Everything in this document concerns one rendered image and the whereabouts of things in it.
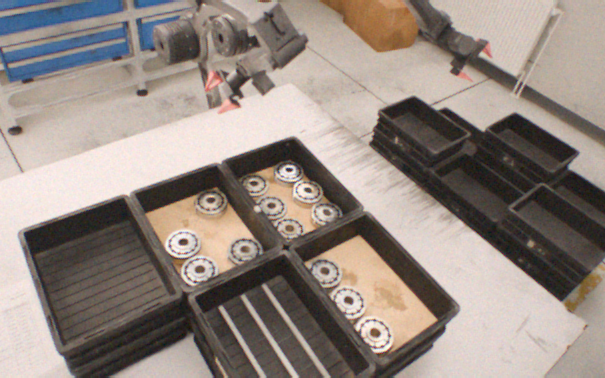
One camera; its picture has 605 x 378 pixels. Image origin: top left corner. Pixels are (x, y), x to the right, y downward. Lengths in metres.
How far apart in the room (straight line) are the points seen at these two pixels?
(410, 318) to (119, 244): 0.86
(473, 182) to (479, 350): 1.20
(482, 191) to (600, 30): 1.82
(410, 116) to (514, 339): 1.44
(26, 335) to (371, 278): 0.98
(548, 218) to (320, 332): 1.44
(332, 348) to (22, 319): 0.87
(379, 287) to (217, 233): 0.51
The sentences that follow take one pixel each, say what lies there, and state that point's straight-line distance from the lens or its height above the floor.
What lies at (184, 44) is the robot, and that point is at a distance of 2.16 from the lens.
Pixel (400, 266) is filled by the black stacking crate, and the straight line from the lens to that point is 1.40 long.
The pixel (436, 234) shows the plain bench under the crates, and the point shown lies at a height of 0.70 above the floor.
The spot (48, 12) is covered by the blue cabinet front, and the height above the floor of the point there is 0.68.
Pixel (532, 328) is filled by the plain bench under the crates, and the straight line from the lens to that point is 1.69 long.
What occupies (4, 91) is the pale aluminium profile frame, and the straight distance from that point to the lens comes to 3.17.
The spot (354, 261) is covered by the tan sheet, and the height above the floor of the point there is 0.83.
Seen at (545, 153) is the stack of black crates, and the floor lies 0.49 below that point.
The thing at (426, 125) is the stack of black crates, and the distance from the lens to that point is 2.63.
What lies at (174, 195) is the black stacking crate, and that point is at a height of 0.86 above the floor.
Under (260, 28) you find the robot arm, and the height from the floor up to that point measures 1.49.
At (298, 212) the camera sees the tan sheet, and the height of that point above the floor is 0.83.
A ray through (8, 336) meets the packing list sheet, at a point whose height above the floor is 0.70.
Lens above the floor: 1.95
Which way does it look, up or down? 45 degrees down
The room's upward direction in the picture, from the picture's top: 9 degrees clockwise
